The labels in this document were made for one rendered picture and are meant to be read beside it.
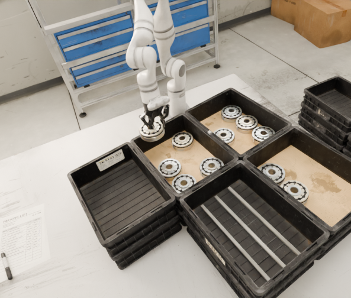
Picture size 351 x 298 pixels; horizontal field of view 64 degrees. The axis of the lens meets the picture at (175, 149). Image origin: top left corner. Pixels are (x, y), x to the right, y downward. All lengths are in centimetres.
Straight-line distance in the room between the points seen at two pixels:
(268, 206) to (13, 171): 136
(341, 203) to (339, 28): 297
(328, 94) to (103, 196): 169
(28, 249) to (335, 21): 360
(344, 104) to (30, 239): 200
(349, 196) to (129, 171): 88
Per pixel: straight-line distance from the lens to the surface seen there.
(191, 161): 126
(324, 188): 122
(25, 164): 181
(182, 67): 139
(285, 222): 110
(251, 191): 116
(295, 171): 125
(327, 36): 391
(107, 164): 129
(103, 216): 119
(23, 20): 372
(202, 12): 322
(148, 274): 117
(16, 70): 391
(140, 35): 104
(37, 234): 145
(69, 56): 294
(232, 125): 142
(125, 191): 123
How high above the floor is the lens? 177
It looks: 45 degrees down
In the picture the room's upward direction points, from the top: 11 degrees counter-clockwise
